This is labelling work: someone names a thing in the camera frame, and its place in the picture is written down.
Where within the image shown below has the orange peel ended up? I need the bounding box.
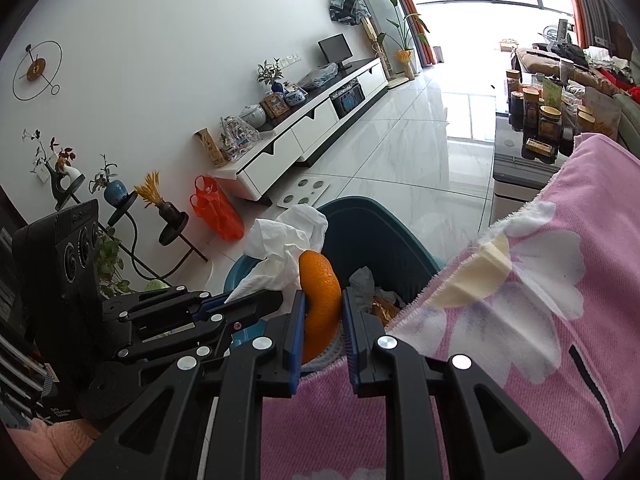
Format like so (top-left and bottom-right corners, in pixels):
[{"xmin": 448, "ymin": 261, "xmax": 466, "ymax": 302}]
[{"xmin": 299, "ymin": 250, "xmax": 344, "ymax": 364}]

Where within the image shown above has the dark vase yellow wheat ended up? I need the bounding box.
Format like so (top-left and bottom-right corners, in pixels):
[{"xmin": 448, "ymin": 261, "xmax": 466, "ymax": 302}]
[{"xmin": 134, "ymin": 171, "xmax": 181, "ymax": 224}]

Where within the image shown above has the pile of light clothes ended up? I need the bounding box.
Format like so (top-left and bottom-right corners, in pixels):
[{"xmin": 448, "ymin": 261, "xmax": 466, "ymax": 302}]
[{"xmin": 582, "ymin": 45, "xmax": 631, "ymax": 74}]

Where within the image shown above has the white tissue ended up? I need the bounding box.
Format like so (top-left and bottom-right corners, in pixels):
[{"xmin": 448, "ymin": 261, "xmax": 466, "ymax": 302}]
[{"xmin": 225, "ymin": 203, "xmax": 329, "ymax": 312}]

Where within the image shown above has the tall plant yellow pot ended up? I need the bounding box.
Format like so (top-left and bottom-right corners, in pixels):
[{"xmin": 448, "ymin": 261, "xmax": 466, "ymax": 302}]
[{"xmin": 377, "ymin": 0, "xmax": 431, "ymax": 81}]

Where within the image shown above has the round wire wall clock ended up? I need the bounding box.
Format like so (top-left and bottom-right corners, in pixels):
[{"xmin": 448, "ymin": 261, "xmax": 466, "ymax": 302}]
[{"xmin": 12, "ymin": 40, "xmax": 64, "ymax": 102}]

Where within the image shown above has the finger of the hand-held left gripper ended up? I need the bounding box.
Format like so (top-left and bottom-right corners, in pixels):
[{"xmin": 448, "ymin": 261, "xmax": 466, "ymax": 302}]
[
  {"xmin": 101, "ymin": 285, "xmax": 229, "ymax": 323},
  {"xmin": 116, "ymin": 289, "xmax": 285, "ymax": 366}
]

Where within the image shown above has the dark vase with branches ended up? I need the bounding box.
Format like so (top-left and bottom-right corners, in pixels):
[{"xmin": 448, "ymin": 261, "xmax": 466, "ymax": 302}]
[{"xmin": 256, "ymin": 58, "xmax": 285, "ymax": 95}]

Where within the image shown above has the grey plastic bag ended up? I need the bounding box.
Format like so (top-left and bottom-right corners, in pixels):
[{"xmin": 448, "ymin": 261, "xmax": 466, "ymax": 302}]
[{"xmin": 297, "ymin": 62, "xmax": 339, "ymax": 92}]

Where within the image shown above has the tan printed box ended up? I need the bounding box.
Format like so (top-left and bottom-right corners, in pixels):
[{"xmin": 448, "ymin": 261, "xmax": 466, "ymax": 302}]
[{"xmin": 194, "ymin": 127, "xmax": 227, "ymax": 169}]

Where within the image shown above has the brown paper bag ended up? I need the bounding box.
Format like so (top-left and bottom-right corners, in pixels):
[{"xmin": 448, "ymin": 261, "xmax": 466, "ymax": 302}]
[{"xmin": 582, "ymin": 86, "xmax": 621, "ymax": 141}]

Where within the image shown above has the orange plastic bag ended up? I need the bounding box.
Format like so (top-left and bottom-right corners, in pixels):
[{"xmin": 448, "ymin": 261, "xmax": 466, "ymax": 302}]
[{"xmin": 189, "ymin": 175, "xmax": 246, "ymax": 242}]

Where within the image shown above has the blue vase with plant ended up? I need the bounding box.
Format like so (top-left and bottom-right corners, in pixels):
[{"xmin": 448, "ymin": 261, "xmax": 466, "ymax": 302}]
[{"xmin": 90, "ymin": 155, "xmax": 126, "ymax": 206}]

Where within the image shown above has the wooden floor stand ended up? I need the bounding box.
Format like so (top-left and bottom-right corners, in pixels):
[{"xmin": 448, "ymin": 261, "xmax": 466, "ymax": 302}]
[{"xmin": 362, "ymin": 15, "xmax": 391, "ymax": 86}]

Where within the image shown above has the green leafy plant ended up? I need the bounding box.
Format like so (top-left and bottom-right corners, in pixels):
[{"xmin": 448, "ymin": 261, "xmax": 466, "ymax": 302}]
[{"xmin": 95, "ymin": 225, "xmax": 132, "ymax": 297}]

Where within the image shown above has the green box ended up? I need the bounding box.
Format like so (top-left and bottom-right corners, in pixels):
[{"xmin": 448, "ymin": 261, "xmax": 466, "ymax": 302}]
[{"xmin": 542, "ymin": 77, "xmax": 565, "ymax": 109}]

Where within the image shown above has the black plant stand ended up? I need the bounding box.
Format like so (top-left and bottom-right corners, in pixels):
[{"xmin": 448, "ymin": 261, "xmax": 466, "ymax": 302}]
[{"xmin": 52, "ymin": 180, "xmax": 209, "ymax": 281}]

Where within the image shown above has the brown ottoman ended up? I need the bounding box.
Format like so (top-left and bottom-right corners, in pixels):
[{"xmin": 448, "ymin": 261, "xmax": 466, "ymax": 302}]
[{"xmin": 515, "ymin": 47, "xmax": 591, "ymax": 79}]

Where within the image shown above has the office chair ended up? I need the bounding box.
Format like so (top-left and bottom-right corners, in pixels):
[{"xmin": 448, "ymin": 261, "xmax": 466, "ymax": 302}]
[{"xmin": 542, "ymin": 19, "xmax": 576, "ymax": 46}]

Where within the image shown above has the blue white porcelain jar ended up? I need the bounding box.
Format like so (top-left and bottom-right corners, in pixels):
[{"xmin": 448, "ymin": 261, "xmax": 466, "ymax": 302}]
[{"xmin": 282, "ymin": 82, "xmax": 308, "ymax": 106}]

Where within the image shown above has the picture frame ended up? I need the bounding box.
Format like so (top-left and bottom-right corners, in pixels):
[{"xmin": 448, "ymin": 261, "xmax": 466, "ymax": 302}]
[{"xmin": 260, "ymin": 92, "xmax": 291, "ymax": 120}]

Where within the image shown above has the cardboard tray with holes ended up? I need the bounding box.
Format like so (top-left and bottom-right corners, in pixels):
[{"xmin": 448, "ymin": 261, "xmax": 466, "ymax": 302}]
[{"xmin": 277, "ymin": 176, "xmax": 332, "ymax": 210}]

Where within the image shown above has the orange grey curtain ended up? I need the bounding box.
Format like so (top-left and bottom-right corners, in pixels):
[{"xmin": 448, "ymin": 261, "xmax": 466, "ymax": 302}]
[
  {"xmin": 387, "ymin": 0, "xmax": 436, "ymax": 68},
  {"xmin": 562, "ymin": 0, "xmax": 621, "ymax": 51}
]

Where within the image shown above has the clear glass ornament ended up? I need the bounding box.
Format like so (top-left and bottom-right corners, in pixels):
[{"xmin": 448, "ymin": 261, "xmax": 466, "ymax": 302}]
[{"xmin": 219, "ymin": 116, "xmax": 261, "ymax": 161}]

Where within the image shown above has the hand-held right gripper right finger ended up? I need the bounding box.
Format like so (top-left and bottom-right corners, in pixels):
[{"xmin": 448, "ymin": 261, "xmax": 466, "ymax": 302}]
[{"xmin": 342, "ymin": 290, "xmax": 583, "ymax": 480}]

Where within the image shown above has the teal plastic waste bin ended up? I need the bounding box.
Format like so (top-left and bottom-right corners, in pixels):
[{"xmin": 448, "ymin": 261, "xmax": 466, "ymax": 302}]
[{"xmin": 225, "ymin": 196, "xmax": 443, "ymax": 361}]

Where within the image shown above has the black monitor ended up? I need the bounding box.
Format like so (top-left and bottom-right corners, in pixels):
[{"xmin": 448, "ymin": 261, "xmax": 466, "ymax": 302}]
[{"xmin": 318, "ymin": 33, "xmax": 354, "ymax": 72}]

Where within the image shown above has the person's left forearm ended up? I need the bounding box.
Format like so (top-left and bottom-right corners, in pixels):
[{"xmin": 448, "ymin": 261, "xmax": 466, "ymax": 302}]
[{"xmin": 0, "ymin": 417, "xmax": 103, "ymax": 480}]

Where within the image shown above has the dark glass coffee table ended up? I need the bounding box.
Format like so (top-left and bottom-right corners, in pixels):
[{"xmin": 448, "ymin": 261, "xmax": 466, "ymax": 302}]
[{"xmin": 492, "ymin": 80, "xmax": 576, "ymax": 196}]

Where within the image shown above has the white black TV cabinet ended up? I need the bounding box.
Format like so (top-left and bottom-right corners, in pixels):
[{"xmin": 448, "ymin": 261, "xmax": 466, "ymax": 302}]
[{"xmin": 210, "ymin": 57, "xmax": 390, "ymax": 206}]

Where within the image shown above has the pink printed blanket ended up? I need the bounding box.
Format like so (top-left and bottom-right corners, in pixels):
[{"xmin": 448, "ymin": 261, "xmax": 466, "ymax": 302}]
[{"xmin": 260, "ymin": 132, "xmax": 640, "ymax": 480}]

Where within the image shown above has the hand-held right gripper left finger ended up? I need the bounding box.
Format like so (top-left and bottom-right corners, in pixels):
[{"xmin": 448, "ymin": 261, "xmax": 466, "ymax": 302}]
[{"xmin": 62, "ymin": 290, "xmax": 306, "ymax": 480}]

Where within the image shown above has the covered standing fan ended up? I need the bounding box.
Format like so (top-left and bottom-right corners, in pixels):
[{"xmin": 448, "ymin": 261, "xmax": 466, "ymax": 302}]
[{"xmin": 329, "ymin": 0, "xmax": 371, "ymax": 27}]

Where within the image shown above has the white vase with flowers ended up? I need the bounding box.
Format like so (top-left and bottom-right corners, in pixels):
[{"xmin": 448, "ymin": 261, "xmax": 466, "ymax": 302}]
[{"xmin": 22, "ymin": 129, "xmax": 86, "ymax": 211}]

